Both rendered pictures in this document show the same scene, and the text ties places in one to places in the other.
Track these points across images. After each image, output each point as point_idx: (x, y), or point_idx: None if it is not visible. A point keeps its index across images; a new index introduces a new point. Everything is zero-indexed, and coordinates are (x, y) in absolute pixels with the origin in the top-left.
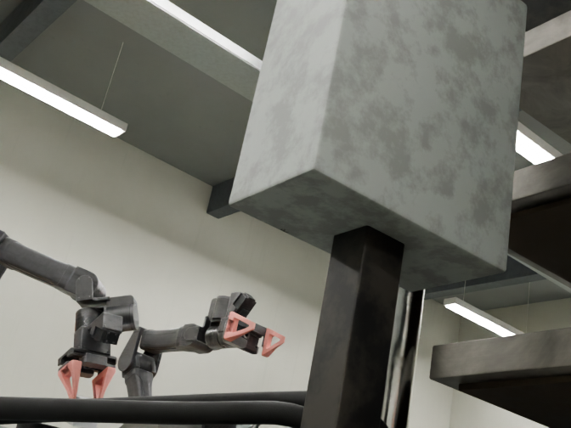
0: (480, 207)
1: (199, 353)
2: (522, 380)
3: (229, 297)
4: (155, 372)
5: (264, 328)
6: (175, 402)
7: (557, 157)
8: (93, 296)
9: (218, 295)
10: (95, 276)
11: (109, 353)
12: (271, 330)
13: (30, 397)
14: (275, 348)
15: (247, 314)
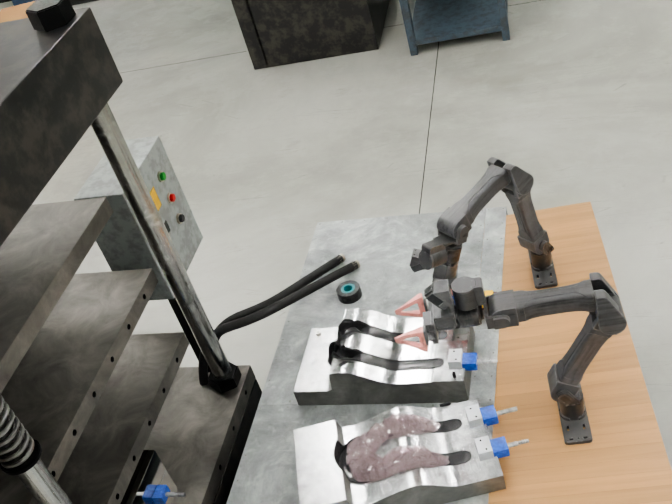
0: None
1: (516, 325)
2: None
3: (452, 282)
4: (593, 328)
5: (423, 325)
6: (270, 297)
7: (90, 273)
8: (438, 233)
9: (463, 276)
10: (438, 219)
11: (432, 276)
12: (414, 329)
13: (312, 271)
14: (409, 345)
15: (435, 305)
